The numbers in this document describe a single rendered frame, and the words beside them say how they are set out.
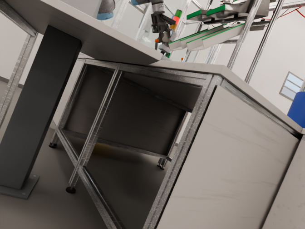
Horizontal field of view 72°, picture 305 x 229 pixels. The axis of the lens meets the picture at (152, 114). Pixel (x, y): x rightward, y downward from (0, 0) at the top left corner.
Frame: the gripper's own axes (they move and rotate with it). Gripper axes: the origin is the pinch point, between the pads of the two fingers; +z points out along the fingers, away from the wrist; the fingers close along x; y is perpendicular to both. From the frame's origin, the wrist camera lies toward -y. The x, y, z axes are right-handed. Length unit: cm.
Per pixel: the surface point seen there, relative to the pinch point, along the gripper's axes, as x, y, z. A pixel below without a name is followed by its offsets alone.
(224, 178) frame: 75, 37, 43
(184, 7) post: -17.5, -34.1, -20.1
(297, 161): 79, -11, 60
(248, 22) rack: 53, -9, -7
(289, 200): 82, 1, 74
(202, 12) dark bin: 33.0, -0.8, -15.2
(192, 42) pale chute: 35.5, 10.0, -2.3
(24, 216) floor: 24, 107, 51
